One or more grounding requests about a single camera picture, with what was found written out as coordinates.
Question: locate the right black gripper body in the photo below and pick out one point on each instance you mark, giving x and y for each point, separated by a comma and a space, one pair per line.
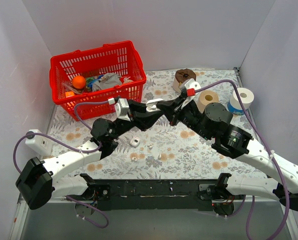
178, 113

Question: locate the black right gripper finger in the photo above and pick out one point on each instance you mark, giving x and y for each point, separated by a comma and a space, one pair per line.
185, 103
170, 109

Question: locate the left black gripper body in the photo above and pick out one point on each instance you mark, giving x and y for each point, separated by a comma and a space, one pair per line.
131, 113

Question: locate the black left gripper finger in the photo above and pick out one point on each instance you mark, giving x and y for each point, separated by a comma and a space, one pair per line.
136, 109
144, 120

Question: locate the white oval earbud charging case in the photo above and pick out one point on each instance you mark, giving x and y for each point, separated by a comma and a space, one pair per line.
151, 105

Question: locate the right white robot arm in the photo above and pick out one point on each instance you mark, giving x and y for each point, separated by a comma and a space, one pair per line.
281, 183

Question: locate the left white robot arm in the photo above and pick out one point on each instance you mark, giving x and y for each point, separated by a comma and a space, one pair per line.
42, 180

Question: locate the white square case with screen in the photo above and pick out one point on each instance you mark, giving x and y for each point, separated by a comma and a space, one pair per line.
135, 141

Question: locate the brown topped paper roll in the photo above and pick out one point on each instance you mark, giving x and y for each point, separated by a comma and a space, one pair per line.
181, 76

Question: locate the white toilet roll blue wrap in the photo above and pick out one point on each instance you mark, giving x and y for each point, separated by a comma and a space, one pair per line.
245, 95

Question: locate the beige toilet paper roll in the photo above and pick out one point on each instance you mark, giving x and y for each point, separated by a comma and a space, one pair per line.
206, 97

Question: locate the grey crumpled snack bag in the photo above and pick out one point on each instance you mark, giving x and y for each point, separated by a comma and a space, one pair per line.
105, 81

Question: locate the floral patterned table mat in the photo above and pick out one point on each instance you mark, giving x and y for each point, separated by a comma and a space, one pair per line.
185, 155

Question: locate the small orange box in basket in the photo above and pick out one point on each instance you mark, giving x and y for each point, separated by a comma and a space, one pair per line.
69, 94

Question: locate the red plastic shopping basket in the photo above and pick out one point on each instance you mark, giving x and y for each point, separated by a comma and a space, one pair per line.
120, 58

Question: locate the orange fruit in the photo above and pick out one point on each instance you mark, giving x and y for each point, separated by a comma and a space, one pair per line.
79, 82

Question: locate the white box with grey knob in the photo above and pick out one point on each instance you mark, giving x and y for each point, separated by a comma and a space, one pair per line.
40, 144

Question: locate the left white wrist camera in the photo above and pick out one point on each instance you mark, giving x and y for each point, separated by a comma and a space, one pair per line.
121, 108

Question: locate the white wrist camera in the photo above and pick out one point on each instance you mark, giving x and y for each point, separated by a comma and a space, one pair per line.
121, 108
190, 86

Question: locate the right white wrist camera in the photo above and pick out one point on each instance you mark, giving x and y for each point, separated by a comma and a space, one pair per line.
190, 86

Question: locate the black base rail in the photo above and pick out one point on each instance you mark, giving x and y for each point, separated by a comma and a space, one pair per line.
151, 194

